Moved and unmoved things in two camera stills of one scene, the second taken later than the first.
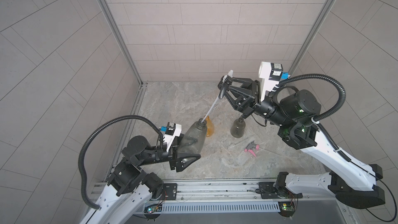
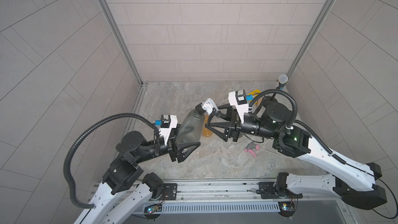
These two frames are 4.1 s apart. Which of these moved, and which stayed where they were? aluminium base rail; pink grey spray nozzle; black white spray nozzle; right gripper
Moved: right gripper; black white spray nozzle
Stayed: pink grey spray nozzle; aluminium base rail
